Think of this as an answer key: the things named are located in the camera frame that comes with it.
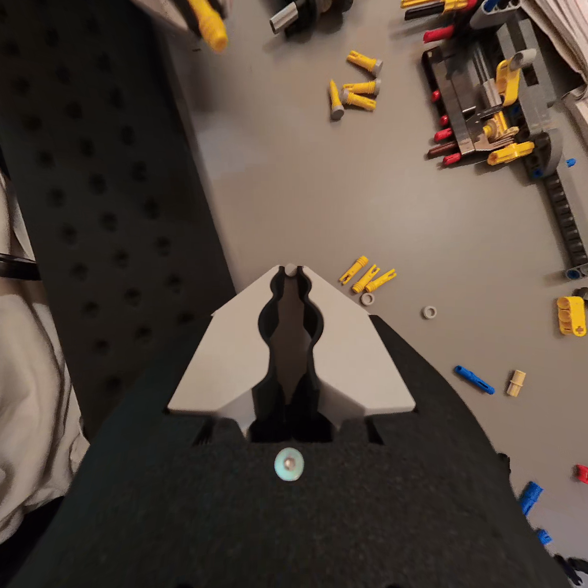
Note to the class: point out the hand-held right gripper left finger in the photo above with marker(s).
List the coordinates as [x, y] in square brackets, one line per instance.
[225, 363]

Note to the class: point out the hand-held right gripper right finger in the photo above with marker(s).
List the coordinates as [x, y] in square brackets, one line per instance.
[363, 363]

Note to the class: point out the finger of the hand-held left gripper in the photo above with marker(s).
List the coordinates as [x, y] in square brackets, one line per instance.
[160, 9]

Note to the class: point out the single yellow lego pin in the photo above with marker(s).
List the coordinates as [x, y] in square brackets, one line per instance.
[210, 23]
[360, 101]
[335, 101]

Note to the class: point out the pile of yellow lego pins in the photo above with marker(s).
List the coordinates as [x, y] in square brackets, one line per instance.
[367, 278]

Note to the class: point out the long blue lego pin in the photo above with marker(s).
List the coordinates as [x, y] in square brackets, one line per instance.
[474, 380]

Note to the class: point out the lego gear axle assembly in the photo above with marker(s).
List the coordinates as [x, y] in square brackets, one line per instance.
[294, 16]

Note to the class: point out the tan lego pin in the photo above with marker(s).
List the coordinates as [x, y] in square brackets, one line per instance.
[516, 382]

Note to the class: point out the yellow lego pin grey cap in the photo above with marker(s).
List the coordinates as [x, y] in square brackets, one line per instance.
[365, 61]
[363, 87]

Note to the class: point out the yellow lego connector block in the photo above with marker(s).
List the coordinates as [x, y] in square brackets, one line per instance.
[571, 316]

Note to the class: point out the pile of mixed lego pins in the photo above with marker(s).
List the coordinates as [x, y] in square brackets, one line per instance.
[530, 498]

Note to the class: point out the dark grey lego angle connector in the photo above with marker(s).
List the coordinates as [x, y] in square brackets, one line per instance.
[582, 292]

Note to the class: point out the red lego bush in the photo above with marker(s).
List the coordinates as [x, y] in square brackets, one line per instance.
[582, 473]

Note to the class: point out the grey black lego chassis assembly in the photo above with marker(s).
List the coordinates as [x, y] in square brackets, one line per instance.
[496, 101]

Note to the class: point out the lego instruction booklet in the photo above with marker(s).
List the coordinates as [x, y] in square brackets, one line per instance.
[560, 36]

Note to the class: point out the black perforated board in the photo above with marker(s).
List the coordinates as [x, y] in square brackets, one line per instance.
[105, 206]

